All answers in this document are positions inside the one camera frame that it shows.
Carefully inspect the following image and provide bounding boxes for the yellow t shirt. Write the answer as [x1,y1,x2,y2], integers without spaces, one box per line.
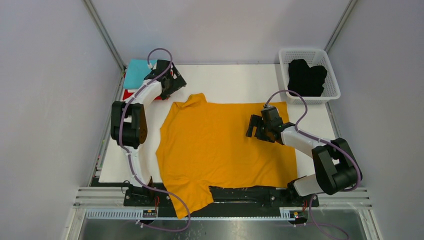
[156,93,298,219]

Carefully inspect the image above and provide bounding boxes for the black t shirt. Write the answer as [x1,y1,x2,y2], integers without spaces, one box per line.
[288,59,328,97]

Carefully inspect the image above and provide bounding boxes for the folded red t shirt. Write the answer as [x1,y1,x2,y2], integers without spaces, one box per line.
[122,88,165,102]

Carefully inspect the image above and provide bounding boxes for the right aluminium corner post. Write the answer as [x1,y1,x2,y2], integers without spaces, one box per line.
[324,0,358,53]

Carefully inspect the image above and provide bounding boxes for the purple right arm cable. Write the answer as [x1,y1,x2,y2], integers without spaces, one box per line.
[263,89,363,193]

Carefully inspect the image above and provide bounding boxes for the controller board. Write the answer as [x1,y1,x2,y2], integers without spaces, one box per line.
[289,210,304,219]
[142,207,158,218]

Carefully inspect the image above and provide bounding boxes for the left controller board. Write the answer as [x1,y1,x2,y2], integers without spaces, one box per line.
[142,207,158,218]

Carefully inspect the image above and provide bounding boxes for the white plastic laundry basket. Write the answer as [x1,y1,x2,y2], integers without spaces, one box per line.
[278,47,341,105]

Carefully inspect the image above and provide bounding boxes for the right controller board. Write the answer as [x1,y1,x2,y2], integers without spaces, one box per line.
[289,210,304,219]

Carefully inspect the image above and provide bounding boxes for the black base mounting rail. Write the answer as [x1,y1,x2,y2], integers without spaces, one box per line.
[91,177,352,219]

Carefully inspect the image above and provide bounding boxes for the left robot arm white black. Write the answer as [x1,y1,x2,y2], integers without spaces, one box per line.
[110,59,187,206]

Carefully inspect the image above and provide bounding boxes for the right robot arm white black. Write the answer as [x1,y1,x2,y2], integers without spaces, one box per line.
[245,105,363,206]

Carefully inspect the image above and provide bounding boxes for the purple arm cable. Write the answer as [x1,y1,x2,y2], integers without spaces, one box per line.
[118,47,192,233]
[263,89,363,193]

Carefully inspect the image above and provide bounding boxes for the folded cyan t shirt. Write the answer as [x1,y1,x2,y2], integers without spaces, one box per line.
[123,58,151,90]

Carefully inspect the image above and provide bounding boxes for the white slotted cable duct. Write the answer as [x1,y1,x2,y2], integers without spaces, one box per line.
[85,207,308,221]

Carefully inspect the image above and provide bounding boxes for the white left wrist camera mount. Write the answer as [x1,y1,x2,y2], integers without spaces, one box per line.
[147,60,157,70]

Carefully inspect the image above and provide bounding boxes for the aluminium corner post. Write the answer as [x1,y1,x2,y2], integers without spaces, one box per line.
[324,0,358,53]
[82,0,127,71]

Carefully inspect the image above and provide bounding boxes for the left aluminium corner post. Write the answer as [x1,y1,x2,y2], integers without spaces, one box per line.
[82,0,127,71]

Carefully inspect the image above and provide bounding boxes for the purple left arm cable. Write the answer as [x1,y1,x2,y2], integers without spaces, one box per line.
[118,47,192,233]

